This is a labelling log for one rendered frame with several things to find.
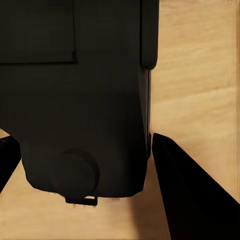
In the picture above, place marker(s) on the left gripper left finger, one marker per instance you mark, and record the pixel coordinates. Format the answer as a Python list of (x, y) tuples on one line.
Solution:
[(10, 156)]

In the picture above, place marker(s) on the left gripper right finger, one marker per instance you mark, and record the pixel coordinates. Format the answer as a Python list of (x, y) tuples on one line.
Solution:
[(197, 207)]

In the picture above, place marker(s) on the digital camera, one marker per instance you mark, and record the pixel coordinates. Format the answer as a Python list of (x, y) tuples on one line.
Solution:
[(75, 92)]

